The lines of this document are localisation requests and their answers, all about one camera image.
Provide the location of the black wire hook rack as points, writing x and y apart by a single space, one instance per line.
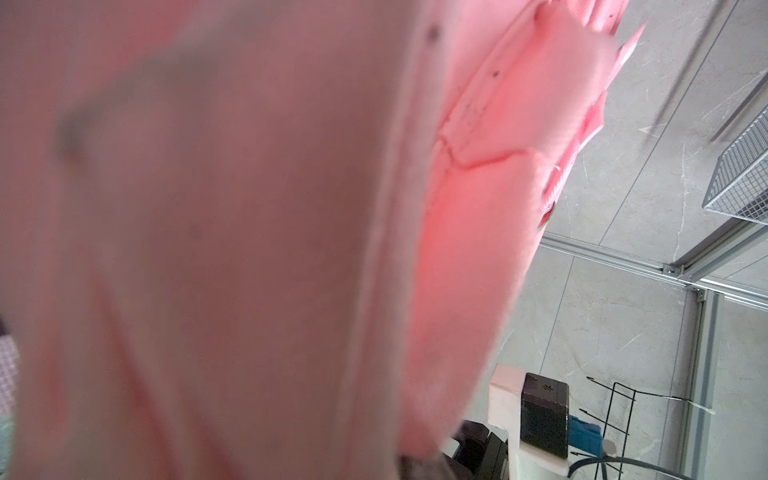
662 432

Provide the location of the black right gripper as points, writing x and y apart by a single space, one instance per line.
480 455

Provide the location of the pink school backpack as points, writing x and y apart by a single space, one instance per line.
274 239

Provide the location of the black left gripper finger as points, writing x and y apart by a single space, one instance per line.
440 467

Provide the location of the white wire mesh basket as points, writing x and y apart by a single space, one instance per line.
738 187

